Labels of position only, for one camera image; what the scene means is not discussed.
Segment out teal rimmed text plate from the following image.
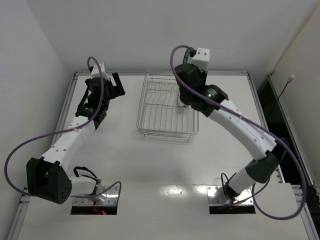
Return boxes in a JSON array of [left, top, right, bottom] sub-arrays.
[[182, 48, 195, 64]]

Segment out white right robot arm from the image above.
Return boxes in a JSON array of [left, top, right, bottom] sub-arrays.
[[174, 63, 280, 201]]

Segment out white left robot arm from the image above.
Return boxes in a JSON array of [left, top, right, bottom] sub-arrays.
[[26, 72, 126, 205]]

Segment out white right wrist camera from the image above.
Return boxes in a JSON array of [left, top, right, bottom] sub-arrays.
[[188, 47, 210, 73]]

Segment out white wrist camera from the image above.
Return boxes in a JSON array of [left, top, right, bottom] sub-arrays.
[[90, 62, 110, 81], [188, 47, 210, 73]]

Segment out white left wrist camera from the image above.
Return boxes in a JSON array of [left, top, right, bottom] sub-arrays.
[[90, 62, 110, 81]]

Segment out silver wire dish rack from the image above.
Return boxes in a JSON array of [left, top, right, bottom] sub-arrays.
[[136, 71, 199, 141]]

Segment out black hanging usb cable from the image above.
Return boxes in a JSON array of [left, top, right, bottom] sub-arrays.
[[276, 74, 295, 102]]

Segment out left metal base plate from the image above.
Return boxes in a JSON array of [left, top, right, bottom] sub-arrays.
[[72, 184, 120, 207]]

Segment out metal base plate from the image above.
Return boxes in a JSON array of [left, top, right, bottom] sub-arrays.
[[206, 185, 253, 207], [72, 184, 120, 207]]

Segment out aluminium table frame rail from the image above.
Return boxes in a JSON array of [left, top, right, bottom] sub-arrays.
[[52, 70, 316, 187]]

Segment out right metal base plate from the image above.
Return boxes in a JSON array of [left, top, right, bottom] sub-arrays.
[[206, 185, 253, 207]]

